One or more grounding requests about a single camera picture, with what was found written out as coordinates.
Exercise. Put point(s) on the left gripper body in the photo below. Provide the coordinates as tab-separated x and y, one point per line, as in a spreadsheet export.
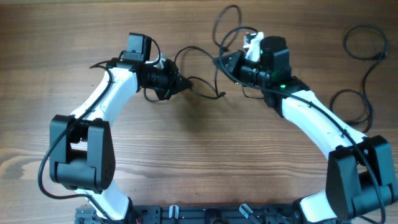
163	81

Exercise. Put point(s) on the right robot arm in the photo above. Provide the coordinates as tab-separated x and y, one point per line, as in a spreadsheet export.
360	174

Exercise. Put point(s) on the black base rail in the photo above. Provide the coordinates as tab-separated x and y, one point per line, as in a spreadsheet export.
269	214

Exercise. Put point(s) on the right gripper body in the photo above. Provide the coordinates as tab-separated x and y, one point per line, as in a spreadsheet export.
249	71

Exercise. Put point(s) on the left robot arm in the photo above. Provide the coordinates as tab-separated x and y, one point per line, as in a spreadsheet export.
81	153

